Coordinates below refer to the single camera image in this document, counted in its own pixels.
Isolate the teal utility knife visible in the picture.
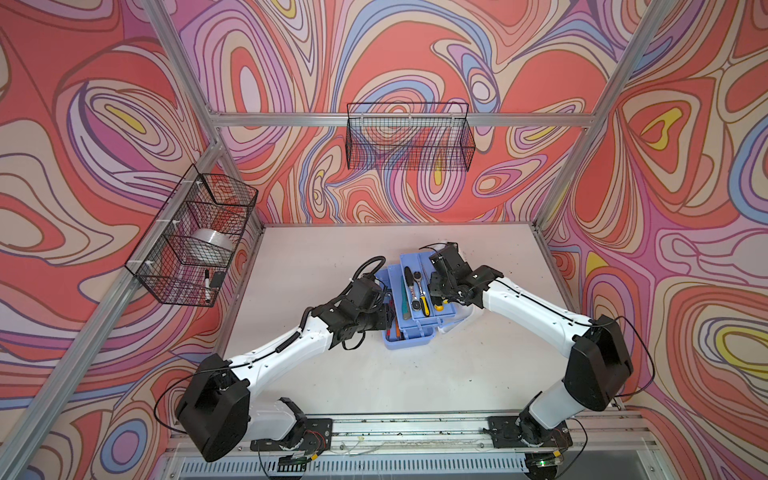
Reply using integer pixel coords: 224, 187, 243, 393
401, 297, 412, 321

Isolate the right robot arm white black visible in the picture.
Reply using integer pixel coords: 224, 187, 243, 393
428, 242, 634, 444

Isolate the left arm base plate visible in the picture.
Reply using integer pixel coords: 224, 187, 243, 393
250, 417, 333, 454

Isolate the white pink tool box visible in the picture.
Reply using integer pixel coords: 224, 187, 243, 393
376, 247, 479, 350

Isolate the large screwdriver black yellow handle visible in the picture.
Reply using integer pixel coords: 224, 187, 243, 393
431, 296, 444, 312

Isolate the black wire basket wall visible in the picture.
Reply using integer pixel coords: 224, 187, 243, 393
345, 100, 476, 172
124, 166, 259, 308

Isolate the black wire basket back wall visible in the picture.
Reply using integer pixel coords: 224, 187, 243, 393
345, 100, 476, 172

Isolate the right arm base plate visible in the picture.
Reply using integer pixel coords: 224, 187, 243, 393
482, 415, 573, 450

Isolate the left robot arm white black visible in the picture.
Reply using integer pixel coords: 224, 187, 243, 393
175, 256, 394, 462

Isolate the black wire basket left wall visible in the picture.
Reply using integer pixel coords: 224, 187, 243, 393
124, 166, 259, 308

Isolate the silver tape roll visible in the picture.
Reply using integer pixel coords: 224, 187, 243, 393
192, 228, 235, 251

